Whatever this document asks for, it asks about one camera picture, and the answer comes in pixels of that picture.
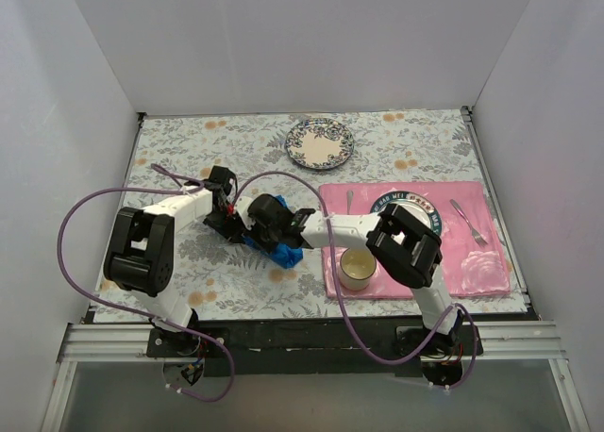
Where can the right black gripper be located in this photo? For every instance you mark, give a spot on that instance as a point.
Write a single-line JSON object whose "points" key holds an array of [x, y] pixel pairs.
{"points": [[258, 236]]}

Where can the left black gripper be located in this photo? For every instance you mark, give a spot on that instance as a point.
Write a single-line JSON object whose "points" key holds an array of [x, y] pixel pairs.
{"points": [[226, 224]]}

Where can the blue cloth napkin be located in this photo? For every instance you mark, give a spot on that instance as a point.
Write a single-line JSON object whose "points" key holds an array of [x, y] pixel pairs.
{"points": [[284, 256]]}

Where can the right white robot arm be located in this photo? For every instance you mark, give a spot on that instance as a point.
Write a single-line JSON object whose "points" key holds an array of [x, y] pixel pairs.
{"points": [[405, 248]]}

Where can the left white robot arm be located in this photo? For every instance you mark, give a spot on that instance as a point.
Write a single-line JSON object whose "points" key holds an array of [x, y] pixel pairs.
{"points": [[141, 253]]}

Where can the floral tablecloth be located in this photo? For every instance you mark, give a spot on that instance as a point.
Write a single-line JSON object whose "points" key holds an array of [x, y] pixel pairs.
{"points": [[224, 281]]}

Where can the silver spoon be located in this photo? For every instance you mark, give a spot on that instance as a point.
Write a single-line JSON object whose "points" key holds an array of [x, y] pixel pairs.
{"points": [[349, 201]]}

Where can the cream enamel mug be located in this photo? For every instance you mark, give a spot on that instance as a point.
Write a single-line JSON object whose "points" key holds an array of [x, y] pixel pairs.
{"points": [[355, 269]]}

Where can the blue floral plate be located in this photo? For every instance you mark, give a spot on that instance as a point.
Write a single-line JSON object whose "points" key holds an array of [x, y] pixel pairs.
{"points": [[319, 144]]}

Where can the green rimmed white plate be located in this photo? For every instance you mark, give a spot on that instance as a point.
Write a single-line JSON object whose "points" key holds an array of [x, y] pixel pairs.
{"points": [[417, 205]]}

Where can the pink placemat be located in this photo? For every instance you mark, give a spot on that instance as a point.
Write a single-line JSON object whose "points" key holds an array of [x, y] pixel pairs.
{"points": [[467, 269]]}

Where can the silver fork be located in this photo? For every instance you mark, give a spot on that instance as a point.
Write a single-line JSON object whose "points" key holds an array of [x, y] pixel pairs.
{"points": [[477, 237]]}

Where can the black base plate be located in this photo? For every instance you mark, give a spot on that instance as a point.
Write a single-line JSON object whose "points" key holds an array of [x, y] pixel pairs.
{"points": [[318, 346]]}

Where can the aluminium frame rail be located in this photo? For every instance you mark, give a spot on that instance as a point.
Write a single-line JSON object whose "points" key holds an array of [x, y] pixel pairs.
{"points": [[500, 340]]}

